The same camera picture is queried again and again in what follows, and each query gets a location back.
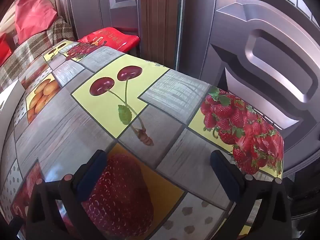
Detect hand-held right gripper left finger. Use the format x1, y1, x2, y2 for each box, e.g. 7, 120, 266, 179
26, 149, 108, 240

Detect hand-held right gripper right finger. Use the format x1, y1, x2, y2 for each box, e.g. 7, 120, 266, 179
210, 151, 292, 240

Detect fruit print tablecloth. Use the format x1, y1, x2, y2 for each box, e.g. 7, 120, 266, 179
0, 39, 285, 240

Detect brown metal door leaf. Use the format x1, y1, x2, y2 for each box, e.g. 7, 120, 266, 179
180, 0, 320, 180
56, 0, 140, 42

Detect red bag with gold print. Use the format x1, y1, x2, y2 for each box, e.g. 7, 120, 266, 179
77, 27, 140, 54

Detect plaid checked cushion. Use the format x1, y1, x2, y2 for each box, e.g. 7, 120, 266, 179
0, 16, 75, 93

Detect plain red fabric bag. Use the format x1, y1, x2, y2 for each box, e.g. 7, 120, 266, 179
15, 0, 58, 44

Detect brown ribbed door post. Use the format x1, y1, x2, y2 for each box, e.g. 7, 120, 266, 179
139, 0, 181, 71

